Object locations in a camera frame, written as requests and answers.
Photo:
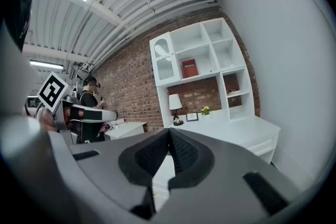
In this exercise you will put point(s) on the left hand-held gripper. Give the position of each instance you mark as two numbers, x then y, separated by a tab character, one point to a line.
52	91

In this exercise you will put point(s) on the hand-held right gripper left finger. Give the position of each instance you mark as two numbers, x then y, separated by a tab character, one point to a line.
110	165

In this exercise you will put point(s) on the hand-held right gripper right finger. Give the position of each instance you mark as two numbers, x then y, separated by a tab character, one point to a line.
225	165

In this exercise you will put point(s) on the person's left forearm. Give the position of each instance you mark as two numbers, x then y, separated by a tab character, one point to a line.
48	120

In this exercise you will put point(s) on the person's left hand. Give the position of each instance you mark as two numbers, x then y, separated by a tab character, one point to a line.
78	116

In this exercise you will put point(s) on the white box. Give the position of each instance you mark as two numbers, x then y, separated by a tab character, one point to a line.
118	121

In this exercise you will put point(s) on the white side table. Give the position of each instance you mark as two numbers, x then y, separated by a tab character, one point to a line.
126	129

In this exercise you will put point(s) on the white desk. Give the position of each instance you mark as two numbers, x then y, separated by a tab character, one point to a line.
236	131

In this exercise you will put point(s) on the dark ceiling fixture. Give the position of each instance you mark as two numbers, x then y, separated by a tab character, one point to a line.
76	70

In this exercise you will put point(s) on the yellow flower plant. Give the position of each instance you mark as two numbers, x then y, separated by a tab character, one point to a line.
206	110

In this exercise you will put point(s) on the white shade table lamp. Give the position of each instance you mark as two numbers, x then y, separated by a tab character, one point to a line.
174	102

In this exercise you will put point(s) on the small beige trinket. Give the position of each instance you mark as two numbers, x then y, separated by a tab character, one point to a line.
233	91

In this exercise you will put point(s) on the ribbed glass cabinet door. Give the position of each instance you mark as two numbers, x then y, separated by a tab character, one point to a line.
164	60

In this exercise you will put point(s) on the tube ceiling light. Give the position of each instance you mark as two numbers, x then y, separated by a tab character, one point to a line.
46	64

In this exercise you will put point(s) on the red book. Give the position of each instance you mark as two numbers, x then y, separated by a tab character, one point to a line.
190	68

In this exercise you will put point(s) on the white shelf unit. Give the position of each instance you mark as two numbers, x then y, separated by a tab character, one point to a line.
194	39

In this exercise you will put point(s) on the bundle of white ceiling pipes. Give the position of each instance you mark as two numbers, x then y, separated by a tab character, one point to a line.
162	0

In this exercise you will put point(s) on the person's black shirt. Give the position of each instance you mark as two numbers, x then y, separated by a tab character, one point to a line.
19	13

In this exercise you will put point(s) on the black picture frame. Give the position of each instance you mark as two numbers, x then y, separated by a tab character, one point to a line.
192	117

